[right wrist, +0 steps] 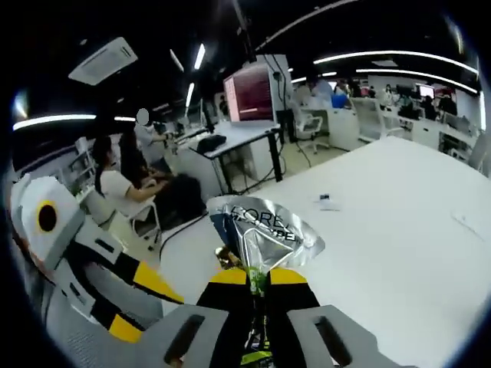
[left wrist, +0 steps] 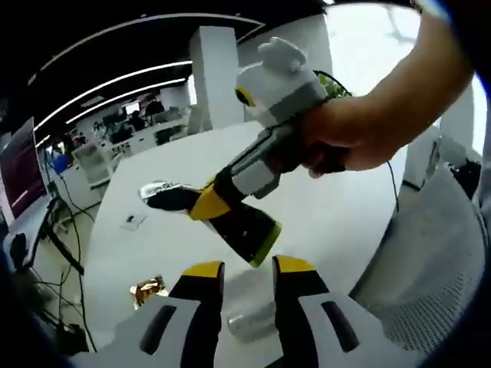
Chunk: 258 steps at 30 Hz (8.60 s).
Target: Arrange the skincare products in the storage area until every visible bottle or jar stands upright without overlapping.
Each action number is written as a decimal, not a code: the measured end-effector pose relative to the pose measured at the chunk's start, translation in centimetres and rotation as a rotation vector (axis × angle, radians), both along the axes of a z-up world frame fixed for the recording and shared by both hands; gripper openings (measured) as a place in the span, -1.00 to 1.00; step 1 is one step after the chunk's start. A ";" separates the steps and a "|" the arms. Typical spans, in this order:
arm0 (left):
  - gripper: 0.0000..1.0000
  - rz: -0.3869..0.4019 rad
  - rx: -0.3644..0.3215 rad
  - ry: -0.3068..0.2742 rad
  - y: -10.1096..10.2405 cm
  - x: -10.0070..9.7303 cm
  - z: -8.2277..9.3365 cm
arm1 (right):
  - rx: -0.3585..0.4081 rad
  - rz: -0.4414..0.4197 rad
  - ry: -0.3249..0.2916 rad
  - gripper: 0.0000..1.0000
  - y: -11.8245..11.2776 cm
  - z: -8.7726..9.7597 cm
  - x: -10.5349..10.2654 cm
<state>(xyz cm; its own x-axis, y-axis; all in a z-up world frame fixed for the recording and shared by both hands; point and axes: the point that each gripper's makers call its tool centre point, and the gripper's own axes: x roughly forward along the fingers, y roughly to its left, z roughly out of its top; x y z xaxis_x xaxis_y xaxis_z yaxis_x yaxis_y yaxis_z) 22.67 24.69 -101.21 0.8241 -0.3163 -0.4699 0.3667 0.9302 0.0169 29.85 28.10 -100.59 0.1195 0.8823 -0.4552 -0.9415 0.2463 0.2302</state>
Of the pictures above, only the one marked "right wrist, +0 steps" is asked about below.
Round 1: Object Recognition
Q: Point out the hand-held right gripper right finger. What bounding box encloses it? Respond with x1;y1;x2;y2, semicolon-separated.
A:
264;268;417;368

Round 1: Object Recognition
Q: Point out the black bag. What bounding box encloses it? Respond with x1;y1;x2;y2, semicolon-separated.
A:
196;133;228;154

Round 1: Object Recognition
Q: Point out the white office chair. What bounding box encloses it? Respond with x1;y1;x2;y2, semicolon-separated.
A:
351;97;406;141
293;101;331;153
86;189;162;246

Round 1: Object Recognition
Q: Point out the gold foil skincare sachet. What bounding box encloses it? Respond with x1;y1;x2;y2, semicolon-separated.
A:
213;246;241;271

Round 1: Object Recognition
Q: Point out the ceiling air conditioner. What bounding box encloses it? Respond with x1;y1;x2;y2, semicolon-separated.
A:
68;37;138;86

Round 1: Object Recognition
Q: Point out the black-legged desk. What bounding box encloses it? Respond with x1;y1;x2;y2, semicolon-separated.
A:
187;120;285;195

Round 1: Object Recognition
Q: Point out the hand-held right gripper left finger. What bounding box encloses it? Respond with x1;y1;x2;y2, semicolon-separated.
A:
140;268;256;368

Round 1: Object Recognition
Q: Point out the row of white desks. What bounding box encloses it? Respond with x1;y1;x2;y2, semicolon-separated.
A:
297;95;488;166

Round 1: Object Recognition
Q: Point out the curved ceiling light strip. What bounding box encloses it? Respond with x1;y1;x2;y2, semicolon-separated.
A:
355;68;479;94
313;49;479;74

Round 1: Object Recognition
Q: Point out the green black skincare sachet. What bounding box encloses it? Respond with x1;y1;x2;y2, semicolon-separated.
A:
206;194;327;368

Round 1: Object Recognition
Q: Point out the black stand pole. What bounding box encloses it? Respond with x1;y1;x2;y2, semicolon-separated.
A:
201;72;218;133

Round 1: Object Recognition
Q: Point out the grey mesh office chair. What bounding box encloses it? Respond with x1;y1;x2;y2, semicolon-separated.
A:
22;264;166;368

